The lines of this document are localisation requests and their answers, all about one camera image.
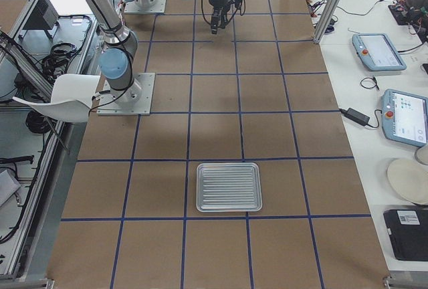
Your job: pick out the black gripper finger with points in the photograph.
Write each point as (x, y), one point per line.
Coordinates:
(218, 18)
(213, 22)

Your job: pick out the silver metal tray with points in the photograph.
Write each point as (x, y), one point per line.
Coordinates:
(228, 187)

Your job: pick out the upper teach pendant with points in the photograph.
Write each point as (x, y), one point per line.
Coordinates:
(377, 53)

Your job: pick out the teach pendant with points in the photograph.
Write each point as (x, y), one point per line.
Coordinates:
(377, 53)
(404, 117)

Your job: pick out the black power adapter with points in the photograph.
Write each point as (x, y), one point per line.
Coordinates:
(355, 116)

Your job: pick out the white chair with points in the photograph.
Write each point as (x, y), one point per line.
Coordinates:
(71, 98)

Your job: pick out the lower teach pendant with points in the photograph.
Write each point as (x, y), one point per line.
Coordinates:
(404, 117)

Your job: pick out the white round plate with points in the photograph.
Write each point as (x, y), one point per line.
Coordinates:
(409, 180)

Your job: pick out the black laptop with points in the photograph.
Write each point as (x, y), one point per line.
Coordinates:
(407, 230)

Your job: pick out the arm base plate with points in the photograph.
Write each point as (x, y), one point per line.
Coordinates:
(136, 100)
(142, 7)

